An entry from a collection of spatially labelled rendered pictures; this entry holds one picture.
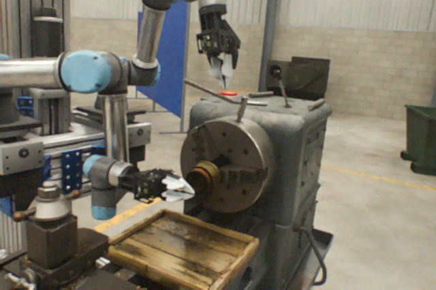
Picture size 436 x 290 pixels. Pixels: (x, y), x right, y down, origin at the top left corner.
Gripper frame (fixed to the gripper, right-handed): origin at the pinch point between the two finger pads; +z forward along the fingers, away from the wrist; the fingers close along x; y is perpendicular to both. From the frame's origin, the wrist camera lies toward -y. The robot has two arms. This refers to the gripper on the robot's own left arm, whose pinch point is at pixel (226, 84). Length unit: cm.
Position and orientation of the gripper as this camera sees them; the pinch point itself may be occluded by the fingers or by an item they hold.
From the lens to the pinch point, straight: 99.3
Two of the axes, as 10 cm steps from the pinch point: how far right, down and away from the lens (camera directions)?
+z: 1.3, 9.9, 1.1
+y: -4.8, 1.5, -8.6
